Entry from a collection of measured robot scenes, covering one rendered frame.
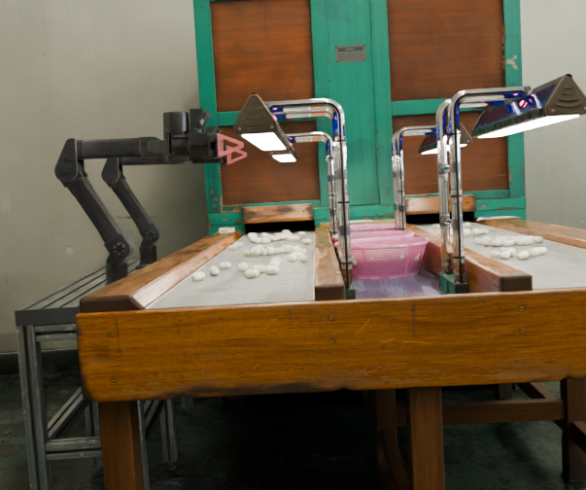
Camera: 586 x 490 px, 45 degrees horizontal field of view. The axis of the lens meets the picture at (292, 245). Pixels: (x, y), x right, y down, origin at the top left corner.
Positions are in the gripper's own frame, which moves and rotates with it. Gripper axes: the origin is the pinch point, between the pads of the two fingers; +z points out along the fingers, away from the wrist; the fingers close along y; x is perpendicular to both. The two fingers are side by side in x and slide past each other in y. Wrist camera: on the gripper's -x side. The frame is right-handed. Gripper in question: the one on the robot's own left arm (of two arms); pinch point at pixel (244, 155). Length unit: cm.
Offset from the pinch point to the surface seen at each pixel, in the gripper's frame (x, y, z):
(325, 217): 26, 34, 33
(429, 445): 60, -144, 34
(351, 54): -42, 34, 46
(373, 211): 24, 33, 54
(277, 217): 25.2, 30.4, 12.4
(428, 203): 21, 26, 76
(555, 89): -4, -143, 58
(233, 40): -50, 39, -4
